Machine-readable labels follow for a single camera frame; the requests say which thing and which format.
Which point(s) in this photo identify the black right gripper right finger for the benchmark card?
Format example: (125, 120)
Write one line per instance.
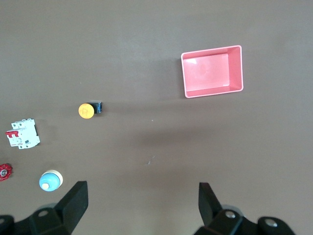
(210, 210)

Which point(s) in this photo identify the blue call bell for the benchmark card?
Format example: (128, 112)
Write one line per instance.
(50, 181)

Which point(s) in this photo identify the yellow push button switch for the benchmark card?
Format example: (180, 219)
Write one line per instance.
(85, 110)

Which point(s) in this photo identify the pink plastic box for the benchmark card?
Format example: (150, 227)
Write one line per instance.
(207, 73)

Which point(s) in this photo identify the white circuit breaker red switch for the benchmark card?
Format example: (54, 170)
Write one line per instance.
(24, 134)

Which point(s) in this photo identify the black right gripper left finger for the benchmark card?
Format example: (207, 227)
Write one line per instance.
(68, 208)

